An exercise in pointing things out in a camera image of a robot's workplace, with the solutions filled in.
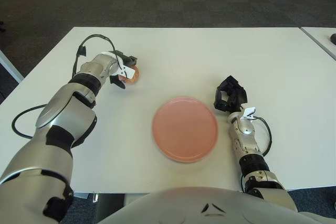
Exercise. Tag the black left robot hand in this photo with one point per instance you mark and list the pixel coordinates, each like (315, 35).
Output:
(128, 60)

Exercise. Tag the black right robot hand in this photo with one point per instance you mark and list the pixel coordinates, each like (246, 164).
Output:
(236, 96)

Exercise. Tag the red yellow apple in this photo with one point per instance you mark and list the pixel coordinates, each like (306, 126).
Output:
(136, 77)

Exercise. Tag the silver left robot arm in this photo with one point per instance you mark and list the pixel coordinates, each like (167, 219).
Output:
(65, 119)

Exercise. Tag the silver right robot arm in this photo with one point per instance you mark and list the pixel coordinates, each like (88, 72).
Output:
(248, 144)

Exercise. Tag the pink round plate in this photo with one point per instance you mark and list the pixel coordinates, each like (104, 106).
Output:
(185, 129)

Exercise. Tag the grey robot torso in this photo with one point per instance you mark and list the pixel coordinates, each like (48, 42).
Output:
(170, 208)

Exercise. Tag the dark table leg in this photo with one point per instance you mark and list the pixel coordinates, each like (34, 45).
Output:
(110, 203)

